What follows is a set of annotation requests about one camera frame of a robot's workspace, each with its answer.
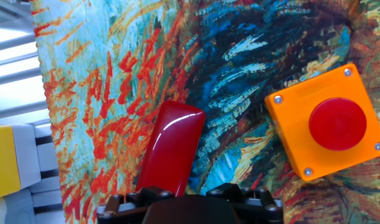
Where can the orange box red mushroom button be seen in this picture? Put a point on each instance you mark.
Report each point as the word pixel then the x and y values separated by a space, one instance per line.
pixel 292 130

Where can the sunflower painting tablecloth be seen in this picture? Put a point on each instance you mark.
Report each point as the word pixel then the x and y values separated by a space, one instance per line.
pixel 208 46

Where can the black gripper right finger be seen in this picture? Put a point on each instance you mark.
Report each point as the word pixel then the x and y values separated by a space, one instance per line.
pixel 258 211

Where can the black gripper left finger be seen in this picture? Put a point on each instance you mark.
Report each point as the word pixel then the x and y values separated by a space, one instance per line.
pixel 124 211

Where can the red telephone handset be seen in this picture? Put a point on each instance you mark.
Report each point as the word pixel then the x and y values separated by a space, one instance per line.
pixel 171 149

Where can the yellow grey switch box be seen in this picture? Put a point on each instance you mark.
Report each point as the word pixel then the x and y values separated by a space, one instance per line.
pixel 4 161

